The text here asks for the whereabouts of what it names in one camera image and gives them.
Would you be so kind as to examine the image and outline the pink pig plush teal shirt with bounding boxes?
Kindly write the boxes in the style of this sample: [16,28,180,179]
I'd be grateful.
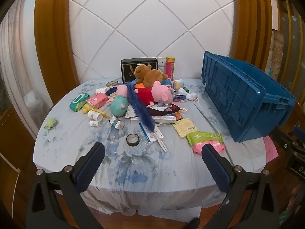
[110,85,130,117]

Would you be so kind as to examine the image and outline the blue plastic crate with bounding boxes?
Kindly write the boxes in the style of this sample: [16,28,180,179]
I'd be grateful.
[202,51,296,143]

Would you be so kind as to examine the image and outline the blue white medicine box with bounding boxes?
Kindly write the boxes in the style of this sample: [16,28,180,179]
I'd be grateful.
[138,122,165,144]

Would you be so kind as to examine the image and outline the pink pig plush red dress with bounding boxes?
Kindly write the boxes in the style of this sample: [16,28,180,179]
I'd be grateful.
[135,81,175,108]

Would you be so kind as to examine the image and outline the white blue sachet pack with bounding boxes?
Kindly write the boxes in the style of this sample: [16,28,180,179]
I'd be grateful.
[149,102,172,111]

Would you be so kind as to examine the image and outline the black tape roll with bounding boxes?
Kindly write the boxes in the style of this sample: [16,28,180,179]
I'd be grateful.
[126,134,140,147]

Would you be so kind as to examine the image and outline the rolled patterned carpet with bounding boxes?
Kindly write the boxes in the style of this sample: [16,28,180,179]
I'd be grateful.
[272,30,285,77]

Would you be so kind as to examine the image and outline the pink cloth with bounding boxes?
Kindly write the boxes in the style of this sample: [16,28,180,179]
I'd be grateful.
[263,136,279,164]

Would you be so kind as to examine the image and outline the light green wipes pack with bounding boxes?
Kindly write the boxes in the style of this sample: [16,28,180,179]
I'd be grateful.
[186,132,224,147]

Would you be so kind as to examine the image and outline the blue feather duster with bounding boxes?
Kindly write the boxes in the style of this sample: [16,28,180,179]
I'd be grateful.
[126,82,169,152]

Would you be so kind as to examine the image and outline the yellow pink snack can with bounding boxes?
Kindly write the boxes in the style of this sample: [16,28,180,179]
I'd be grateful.
[165,56,176,81]

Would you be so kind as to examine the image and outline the black box with gold print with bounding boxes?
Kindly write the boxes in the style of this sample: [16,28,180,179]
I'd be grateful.
[120,57,159,84]

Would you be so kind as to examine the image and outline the small green plush toy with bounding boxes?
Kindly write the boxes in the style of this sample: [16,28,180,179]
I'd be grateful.
[45,118,59,130]

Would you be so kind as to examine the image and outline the clear plastic bag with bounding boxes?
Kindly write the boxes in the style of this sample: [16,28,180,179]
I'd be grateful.
[24,89,44,109]

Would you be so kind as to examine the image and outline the pink soft pack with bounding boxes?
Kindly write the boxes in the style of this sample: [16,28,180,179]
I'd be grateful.
[192,142,226,155]

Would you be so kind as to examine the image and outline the floral blue bedsheet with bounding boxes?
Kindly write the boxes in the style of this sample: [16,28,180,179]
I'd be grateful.
[33,77,279,216]

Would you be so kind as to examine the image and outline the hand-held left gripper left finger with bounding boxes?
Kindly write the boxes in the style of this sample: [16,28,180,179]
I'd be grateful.
[26,142,105,229]

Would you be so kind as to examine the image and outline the green wet wipes pack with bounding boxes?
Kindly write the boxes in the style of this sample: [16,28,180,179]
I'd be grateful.
[69,94,90,112]

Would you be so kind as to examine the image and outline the green orange medicine box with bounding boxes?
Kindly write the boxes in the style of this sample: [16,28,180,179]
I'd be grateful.
[155,112,184,127]

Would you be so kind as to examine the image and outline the pink tissue pack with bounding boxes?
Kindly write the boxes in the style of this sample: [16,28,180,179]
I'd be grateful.
[86,94,109,109]

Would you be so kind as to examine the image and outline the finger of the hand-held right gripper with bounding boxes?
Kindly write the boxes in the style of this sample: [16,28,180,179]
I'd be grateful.
[272,126,305,149]

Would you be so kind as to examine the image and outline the yellow plastic toy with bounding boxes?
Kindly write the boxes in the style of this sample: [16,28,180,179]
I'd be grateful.
[82,105,109,118]

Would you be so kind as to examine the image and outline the brown teddy bear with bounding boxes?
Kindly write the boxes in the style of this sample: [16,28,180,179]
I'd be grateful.
[133,63,169,88]

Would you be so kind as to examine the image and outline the dark maroon plush cushion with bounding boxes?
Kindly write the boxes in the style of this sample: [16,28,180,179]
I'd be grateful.
[152,102,180,115]

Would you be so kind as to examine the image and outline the long white ointment box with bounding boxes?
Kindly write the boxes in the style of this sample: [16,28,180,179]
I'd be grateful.
[131,115,178,124]

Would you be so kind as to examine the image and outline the beige flat box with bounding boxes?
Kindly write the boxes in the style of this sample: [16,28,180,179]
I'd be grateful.
[172,118,199,139]

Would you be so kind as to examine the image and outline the small white teal box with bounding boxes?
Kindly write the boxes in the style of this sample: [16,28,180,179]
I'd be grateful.
[110,116,125,130]

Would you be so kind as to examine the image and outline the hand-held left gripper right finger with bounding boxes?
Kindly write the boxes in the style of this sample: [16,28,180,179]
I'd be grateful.
[197,144,281,229]

